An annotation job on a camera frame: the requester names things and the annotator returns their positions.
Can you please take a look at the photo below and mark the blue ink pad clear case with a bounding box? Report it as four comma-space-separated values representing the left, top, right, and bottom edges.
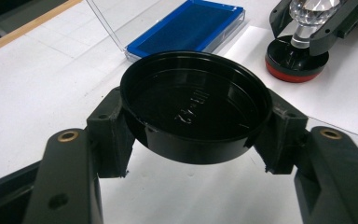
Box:
85, 0, 246, 63

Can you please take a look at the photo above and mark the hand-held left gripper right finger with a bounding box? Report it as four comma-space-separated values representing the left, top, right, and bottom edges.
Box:
254, 89, 358, 224

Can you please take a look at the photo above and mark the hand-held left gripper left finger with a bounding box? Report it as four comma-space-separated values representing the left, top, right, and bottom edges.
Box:
21, 87, 137, 224

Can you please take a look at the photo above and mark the black round stamp cap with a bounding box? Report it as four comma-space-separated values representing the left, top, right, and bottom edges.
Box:
119, 50, 274, 165

